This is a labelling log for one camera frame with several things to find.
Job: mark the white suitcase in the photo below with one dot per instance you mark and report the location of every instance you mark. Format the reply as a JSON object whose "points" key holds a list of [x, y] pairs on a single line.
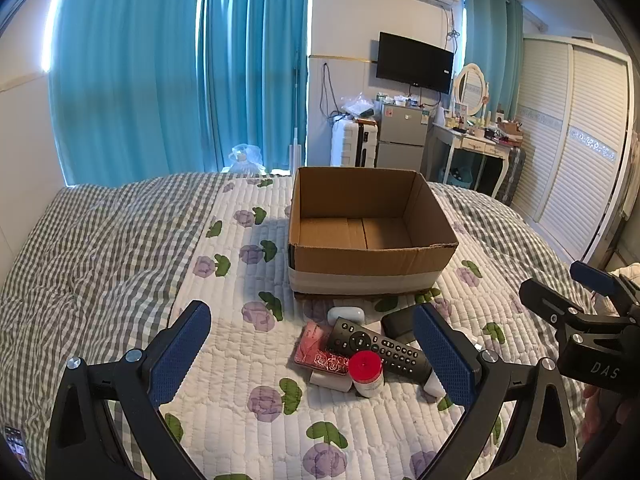
{"points": [[347, 142]]}

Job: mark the white dressing table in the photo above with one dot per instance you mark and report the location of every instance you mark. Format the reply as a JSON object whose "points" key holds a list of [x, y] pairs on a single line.
{"points": [[475, 146]]}

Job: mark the small white box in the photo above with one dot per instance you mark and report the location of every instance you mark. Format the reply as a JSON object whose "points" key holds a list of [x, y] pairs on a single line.
{"points": [[327, 382]]}

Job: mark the wide teal curtain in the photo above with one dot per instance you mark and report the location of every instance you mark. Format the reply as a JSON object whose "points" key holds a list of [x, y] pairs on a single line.
{"points": [[125, 70]]}

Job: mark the black smartphone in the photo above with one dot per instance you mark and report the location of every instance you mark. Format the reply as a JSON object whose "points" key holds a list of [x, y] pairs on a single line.
{"points": [[14, 444]]}

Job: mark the clear water jug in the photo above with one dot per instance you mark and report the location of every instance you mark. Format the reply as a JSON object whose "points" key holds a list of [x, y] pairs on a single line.
{"points": [[245, 157]]}

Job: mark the narrow teal curtain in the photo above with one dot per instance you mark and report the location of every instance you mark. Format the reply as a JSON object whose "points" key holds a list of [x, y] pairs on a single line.
{"points": [[255, 60]]}

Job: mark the white floral quilt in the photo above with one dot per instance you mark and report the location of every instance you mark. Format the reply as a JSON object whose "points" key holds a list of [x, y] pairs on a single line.
{"points": [[240, 360]]}

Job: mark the group of cosmetics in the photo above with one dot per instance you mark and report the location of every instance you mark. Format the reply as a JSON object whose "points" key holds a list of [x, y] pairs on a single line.
{"points": [[492, 127]]}

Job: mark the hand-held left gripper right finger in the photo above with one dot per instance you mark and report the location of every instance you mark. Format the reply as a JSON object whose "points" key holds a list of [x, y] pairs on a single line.
{"points": [[445, 360]]}

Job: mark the small black box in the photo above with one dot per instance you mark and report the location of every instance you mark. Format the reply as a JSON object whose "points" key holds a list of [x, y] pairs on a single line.
{"points": [[400, 325]]}

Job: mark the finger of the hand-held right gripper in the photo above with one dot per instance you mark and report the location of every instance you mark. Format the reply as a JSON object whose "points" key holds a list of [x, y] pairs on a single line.
{"points": [[550, 302], [595, 276]]}

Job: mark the clear plastic bags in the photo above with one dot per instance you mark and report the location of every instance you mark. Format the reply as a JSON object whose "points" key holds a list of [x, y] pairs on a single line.
{"points": [[360, 106]]}

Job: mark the black wall television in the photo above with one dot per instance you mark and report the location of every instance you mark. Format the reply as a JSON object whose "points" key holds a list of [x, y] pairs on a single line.
{"points": [[412, 62]]}

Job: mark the white plastic bottle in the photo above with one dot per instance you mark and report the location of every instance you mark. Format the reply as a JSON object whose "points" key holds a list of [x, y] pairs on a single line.
{"points": [[434, 391]]}

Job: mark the red lid white bottle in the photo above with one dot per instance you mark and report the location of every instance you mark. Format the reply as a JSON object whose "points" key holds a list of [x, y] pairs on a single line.
{"points": [[365, 370]]}

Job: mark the white louvred wardrobe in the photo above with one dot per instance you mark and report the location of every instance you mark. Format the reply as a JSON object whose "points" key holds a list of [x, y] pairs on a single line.
{"points": [[575, 135]]}

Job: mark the oval white mirror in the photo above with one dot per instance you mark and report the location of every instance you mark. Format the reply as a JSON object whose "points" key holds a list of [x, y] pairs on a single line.
{"points": [[471, 87]]}

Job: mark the silver small fridge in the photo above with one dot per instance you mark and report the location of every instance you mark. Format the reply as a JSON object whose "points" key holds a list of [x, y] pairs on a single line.
{"points": [[400, 135]]}

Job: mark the silver suitcase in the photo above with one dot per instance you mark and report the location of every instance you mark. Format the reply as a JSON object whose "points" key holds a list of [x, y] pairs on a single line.
{"points": [[512, 170]]}

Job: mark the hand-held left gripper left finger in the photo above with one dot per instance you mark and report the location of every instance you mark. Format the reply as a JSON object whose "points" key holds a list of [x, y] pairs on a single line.
{"points": [[180, 352]]}

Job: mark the teal curtain beside wardrobe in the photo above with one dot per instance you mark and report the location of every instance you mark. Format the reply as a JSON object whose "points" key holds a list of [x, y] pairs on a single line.
{"points": [[492, 45]]}

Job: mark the blue plastic basket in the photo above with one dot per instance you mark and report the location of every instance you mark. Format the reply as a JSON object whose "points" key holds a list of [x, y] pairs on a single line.
{"points": [[459, 175]]}

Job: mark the pink floral case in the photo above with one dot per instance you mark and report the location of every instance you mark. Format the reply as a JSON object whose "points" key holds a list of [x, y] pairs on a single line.
{"points": [[312, 345]]}

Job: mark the black remote control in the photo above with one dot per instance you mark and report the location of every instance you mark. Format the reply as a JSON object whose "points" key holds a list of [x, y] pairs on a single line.
{"points": [[380, 347]]}

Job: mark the person's right hand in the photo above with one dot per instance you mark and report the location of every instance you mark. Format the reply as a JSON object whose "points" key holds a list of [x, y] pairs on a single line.
{"points": [[597, 410]]}

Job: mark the brown cardboard box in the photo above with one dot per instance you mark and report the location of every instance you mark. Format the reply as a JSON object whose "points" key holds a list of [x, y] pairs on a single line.
{"points": [[370, 270]]}

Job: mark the white earbuds case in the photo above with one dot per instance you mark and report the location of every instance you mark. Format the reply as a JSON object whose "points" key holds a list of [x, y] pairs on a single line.
{"points": [[345, 315]]}

